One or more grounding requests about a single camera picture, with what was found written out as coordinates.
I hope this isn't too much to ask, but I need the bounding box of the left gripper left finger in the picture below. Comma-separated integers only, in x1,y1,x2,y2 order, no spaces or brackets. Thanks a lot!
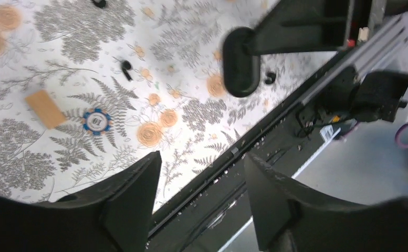
0,151,162,251

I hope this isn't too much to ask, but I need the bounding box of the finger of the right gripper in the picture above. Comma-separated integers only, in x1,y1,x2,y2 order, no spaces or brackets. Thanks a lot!
244,0,354,55

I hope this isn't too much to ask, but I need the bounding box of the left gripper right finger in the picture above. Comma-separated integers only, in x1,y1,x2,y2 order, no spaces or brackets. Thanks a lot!
244,154,408,251

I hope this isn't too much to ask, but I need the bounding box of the black earbud charging case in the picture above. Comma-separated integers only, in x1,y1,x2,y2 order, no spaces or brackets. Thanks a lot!
222,27,260,98

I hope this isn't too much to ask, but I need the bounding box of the black earbud near base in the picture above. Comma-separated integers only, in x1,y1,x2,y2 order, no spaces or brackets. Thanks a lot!
264,71,277,85

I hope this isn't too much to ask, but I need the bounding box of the blue poker chip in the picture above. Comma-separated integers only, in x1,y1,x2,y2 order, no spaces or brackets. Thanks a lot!
82,108,113,135

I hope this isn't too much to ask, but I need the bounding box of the floral table mat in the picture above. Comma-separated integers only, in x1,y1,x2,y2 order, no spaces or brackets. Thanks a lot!
0,1,333,208

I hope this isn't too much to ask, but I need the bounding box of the small wooden block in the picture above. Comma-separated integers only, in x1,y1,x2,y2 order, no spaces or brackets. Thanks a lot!
25,90,67,130

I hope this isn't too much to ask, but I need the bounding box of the black earbud with stem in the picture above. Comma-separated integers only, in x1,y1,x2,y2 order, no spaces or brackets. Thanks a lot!
121,60,133,81

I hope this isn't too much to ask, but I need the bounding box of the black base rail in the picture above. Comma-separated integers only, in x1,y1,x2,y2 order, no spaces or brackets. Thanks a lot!
147,15,404,251

